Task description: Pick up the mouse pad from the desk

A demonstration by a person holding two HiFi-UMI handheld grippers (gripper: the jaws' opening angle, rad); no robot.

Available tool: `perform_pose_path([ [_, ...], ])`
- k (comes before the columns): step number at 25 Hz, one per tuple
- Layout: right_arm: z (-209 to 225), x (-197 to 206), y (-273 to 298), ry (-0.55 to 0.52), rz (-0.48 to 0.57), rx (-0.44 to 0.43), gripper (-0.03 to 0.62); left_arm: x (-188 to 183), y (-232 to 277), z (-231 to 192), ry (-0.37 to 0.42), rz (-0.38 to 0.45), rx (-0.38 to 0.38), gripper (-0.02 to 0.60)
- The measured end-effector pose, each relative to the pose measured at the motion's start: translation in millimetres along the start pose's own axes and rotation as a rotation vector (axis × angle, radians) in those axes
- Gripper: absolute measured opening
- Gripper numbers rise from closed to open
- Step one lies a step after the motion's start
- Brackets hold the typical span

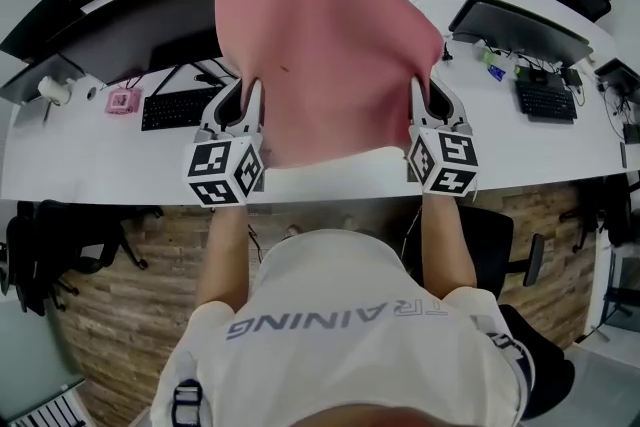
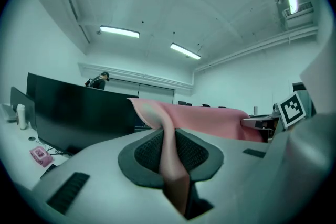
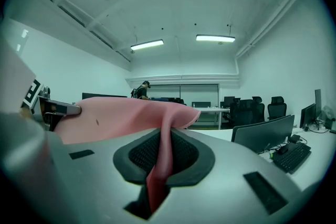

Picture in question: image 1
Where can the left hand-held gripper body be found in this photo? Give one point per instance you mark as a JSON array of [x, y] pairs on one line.
[[210, 160]]

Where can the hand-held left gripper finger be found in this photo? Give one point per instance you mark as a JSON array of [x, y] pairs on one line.
[[255, 112], [212, 107]]

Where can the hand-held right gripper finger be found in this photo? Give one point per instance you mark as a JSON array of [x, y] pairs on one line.
[[418, 107], [455, 110]]

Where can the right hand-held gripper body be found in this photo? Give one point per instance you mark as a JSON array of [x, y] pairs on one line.
[[457, 155]]

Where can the pink cloth mat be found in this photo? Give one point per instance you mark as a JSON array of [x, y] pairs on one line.
[[325, 65]]

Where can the person's right forearm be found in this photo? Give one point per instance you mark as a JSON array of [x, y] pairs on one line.
[[447, 245]]

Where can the person's left forearm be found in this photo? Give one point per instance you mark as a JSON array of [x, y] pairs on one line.
[[225, 260]]

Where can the wide black keyboard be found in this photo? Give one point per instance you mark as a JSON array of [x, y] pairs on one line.
[[180, 110]]

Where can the small blue item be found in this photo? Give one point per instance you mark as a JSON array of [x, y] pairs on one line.
[[496, 72]]

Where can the small green item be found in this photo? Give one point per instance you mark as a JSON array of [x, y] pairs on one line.
[[487, 56]]

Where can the small black box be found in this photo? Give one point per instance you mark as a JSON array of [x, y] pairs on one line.
[[535, 76]]

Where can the small pink box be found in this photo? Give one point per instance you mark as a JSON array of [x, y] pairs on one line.
[[123, 101]]

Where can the compact black keyboard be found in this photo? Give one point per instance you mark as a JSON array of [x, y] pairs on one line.
[[545, 101]]

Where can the black monitor on stand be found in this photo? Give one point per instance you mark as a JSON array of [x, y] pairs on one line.
[[520, 30]]

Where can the large black monitor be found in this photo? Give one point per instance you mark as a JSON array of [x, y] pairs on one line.
[[150, 20]]

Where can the person's left white shoe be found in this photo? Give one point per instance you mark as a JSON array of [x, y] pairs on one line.
[[294, 230]]

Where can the person's white shoe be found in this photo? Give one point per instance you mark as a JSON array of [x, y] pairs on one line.
[[294, 230], [350, 222]]

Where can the black adapter box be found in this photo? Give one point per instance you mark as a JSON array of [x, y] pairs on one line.
[[571, 77]]

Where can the person's right white shoe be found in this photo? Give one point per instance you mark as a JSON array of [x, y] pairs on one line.
[[350, 222]]

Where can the white cup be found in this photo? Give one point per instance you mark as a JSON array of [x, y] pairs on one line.
[[55, 90]]

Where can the small black monitor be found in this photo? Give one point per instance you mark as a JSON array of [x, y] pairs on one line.
[[620, 80]]

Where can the grey monitor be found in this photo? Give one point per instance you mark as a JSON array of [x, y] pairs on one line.
[[35, 70]]

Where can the glass cabinet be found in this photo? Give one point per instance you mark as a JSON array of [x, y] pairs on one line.
[[622, 290]]

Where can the white printed t-shirt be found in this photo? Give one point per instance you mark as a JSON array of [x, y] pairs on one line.
[[350, 340]]

